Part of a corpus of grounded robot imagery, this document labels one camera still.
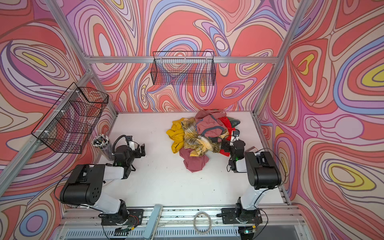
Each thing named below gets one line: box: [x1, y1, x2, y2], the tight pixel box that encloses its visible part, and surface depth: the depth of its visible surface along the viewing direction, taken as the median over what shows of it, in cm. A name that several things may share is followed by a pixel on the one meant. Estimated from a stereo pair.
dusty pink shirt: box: [195, 109, 227, 138], surface depth 94 cm
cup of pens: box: [91, 133, 114, 161], surface depth 85 cm
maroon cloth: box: [179, 148, 210, 173], surface depth 92 cm
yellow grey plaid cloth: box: [181, 117, 230, 157], surface depth 92 cm
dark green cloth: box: [228, 117, 241, 128], surface depth 110 cm
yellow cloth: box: [166, 117, 187, 154], surface depth 101 cm
